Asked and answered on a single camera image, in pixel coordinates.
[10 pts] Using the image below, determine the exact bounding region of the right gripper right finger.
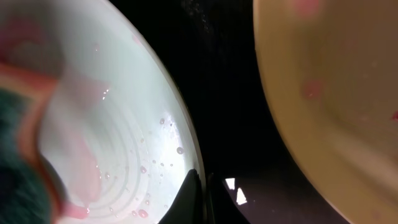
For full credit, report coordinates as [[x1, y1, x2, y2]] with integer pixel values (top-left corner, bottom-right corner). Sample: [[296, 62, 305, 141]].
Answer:
[[207, 173, 249, 224]]

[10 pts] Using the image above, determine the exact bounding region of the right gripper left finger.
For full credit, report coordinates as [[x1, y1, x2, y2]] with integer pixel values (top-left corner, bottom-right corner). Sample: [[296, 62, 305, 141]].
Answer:
[[159, 169, 204, 224]]

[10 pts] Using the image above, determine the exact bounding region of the light green plate front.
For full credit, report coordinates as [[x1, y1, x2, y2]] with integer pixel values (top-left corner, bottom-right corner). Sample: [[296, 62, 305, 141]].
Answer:
[[1, 1, 205, 223]]

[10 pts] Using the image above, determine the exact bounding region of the green sponge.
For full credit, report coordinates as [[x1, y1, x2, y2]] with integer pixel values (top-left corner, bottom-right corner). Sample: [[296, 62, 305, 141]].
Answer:
[[1, 64, 63, 224]]

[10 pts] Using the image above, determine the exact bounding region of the round black tray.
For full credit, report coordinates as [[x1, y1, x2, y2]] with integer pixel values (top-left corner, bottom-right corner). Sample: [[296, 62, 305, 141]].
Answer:
[[114, 0, 345, 223]]

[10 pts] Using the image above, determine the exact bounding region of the yellow plate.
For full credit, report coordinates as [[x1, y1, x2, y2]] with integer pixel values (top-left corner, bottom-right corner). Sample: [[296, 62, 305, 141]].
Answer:
[[253, 0, 397, 223]]

